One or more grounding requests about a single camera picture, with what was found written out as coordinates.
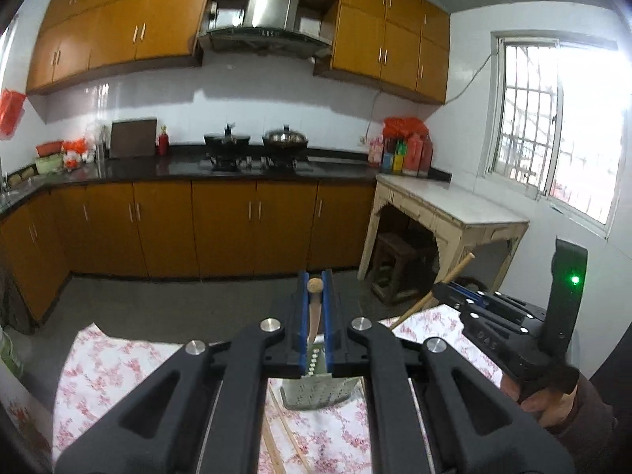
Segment wooden chopstick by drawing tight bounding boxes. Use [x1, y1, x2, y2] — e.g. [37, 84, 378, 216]
[389, 251, 477, 332]

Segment lower wooden kitchen cabinets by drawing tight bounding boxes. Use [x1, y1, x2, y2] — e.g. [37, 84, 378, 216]
[1, 180, 374, 322]

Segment wooden kitchen cabinets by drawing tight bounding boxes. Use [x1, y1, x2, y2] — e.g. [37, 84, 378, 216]
[1, 180, 374, 322]
[26, 0, 450, 105]

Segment upper wooden kitchen cabinets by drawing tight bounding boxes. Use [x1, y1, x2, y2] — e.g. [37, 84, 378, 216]
[26, 0, 450, 105]

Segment person's right hand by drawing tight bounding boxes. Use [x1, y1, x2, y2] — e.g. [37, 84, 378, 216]
[500, 373, 578, 428]

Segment chopstick on table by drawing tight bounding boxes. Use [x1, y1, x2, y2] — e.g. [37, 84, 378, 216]
[261, 416, 286, 474]
[268, 388, 314, 474]

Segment dark wooden stool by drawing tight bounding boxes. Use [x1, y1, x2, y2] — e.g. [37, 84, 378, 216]
[371, 232, 435, 306]

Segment cream wooden side table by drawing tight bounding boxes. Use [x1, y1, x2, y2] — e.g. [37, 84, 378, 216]
[358, 173, 529, 290]

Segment floral pink white tablecloth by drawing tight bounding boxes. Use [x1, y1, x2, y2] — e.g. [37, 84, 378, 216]
[51, 306, 501, 473]

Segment condiment boxes group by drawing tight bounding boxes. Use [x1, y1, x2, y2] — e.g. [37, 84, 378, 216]
[369, 134, 434, 178]

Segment red bag on side table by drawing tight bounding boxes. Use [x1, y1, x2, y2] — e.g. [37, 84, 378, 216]
[381, 117, 429, 140]

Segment black wok on stove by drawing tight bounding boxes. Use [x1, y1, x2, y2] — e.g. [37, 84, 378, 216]
[203, 123, 251, 165]

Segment barred window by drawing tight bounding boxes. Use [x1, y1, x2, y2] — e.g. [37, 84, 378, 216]
[484, 34, 631, 237]

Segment red bottle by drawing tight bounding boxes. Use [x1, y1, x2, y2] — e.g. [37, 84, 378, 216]
[156, 125, 169, 156]

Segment dark cutting board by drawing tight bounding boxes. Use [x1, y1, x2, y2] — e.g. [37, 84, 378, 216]
[109, 119, 158, 160]

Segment red and green basins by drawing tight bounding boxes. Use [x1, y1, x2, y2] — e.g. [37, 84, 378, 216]
[34, 140, 63, 175]

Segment steel range hood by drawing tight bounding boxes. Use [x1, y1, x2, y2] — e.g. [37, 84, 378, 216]
[198, 0, 337, 61]

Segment red plastic bag on wall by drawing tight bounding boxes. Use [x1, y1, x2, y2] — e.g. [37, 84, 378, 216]
[0, 89, 26, 140]

